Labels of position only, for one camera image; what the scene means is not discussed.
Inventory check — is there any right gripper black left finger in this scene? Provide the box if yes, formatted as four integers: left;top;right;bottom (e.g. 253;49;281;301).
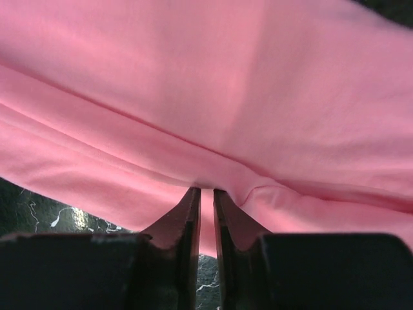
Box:
128;187;201;309

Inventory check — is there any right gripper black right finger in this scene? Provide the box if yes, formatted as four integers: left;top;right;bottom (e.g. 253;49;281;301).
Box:
214;189;269;309

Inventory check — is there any light pink t shirt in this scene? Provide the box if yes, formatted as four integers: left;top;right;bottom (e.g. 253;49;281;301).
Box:
0;0;413;258

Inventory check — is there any black marbled table mat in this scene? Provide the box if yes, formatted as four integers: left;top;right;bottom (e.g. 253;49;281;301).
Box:
0;0;413;310

